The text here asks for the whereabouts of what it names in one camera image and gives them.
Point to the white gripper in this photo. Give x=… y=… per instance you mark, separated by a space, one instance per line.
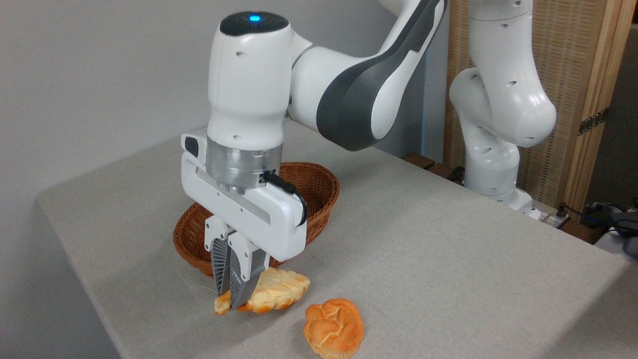
x=249 y=209

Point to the long braided bread loaf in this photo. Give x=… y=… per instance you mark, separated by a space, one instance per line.
x=279 y=291

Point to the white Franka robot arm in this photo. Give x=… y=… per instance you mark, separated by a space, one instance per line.
x=379 y=94

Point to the brown wicker basket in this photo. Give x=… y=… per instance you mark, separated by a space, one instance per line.
x=319 y=189

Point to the round knotted bread roll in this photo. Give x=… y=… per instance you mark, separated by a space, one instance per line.
x=333 y=328

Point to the grey tablecloth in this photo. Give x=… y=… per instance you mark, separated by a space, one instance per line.
x=398 y=259

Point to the wooden woven folding screen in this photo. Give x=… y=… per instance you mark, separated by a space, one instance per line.
x=578 y=99

